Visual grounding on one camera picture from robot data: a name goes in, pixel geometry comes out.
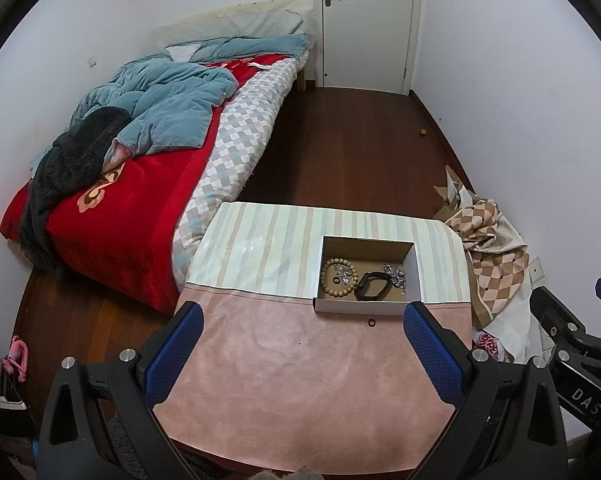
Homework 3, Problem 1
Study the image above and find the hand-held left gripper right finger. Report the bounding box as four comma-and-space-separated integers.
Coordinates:
403, 301, 568, 480

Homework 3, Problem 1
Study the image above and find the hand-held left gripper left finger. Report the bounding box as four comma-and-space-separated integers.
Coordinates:
39, 301, 205, 480

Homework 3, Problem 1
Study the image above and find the white cardboard box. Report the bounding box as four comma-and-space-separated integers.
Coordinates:
313, 235, 424, 317

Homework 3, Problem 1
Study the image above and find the black smart band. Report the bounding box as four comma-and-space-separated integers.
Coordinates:
354, 271, 396, 303

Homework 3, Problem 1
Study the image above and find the wooden bead bracelet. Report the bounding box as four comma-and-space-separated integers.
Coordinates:
320, 258, 357, 298

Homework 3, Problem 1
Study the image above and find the white power strip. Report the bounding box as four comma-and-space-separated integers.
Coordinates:
527, 257, 554, 356

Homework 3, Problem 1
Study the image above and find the red and white printed bag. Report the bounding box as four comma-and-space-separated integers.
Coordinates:
473, 332, 512, 362

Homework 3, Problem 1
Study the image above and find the brown checked cloth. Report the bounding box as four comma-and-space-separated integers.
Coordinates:
433, 165, 536, 361

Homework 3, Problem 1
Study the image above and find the pink and striped table cloth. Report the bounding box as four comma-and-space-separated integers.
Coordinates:
150, 202, 473, 476

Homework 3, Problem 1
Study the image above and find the red flower blanket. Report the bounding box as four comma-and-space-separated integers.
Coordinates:
0, 57, 261, 313

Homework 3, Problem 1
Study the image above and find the pink plastic object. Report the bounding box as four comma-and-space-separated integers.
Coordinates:
0, 336, 30, 383

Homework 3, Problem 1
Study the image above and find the dark grey fleece blanket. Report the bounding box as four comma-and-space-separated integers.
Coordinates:
19, 107, 134, 281

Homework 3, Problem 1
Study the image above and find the checked bed sheet mattress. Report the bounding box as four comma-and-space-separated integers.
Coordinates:
173, 57, 301, 293

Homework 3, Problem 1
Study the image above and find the teal quilt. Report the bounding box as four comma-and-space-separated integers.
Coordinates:
28, 34, 311, 171

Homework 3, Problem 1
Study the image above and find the white door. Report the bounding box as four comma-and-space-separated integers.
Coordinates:
320, 0, 423, 96

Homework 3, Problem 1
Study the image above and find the pale pillow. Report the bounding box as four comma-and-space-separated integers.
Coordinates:
153, 0, 312, 51

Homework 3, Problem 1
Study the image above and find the wooden bed frame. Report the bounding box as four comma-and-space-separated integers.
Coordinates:
295, 50, 314, 92

